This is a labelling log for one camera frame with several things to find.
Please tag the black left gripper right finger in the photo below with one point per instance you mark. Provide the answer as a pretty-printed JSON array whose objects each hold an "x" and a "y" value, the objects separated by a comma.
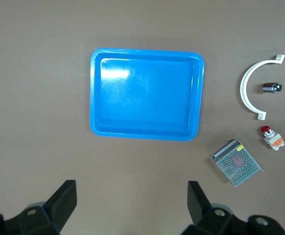
[{"x": 197, "y": 205}]

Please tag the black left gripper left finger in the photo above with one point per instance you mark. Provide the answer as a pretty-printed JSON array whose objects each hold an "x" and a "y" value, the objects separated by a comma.
[{"x": 61, "y": 203}]

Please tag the black cylindrical capacitor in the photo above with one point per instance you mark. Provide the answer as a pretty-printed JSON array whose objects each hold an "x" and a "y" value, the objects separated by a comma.
[{"x": 270, "y": 87}]

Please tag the metal mesh power supply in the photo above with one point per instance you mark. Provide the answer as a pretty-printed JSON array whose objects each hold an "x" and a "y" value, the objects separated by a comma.
[{"x": 237, "y": 164}]

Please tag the blue plastic tray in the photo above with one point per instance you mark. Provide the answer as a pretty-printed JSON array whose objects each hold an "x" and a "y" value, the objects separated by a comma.
[{"x": 144, "y": 98}]

